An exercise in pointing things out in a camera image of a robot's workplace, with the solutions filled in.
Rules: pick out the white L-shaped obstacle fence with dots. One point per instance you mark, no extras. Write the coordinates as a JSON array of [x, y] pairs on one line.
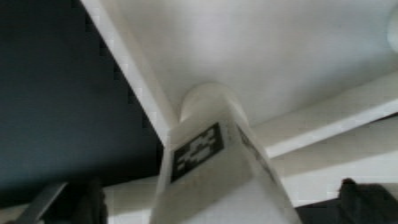
[[59, 151]]

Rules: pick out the white square tabletop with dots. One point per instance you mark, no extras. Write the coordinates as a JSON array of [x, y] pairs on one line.
[[299, 52]]

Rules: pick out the white table leg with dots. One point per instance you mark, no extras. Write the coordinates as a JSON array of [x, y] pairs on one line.
[[219, 187]]

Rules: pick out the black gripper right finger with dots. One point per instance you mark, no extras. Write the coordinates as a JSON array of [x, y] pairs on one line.
[[366, 204]]

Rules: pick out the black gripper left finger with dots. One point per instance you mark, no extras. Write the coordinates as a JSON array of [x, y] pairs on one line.
[[68, 204]]

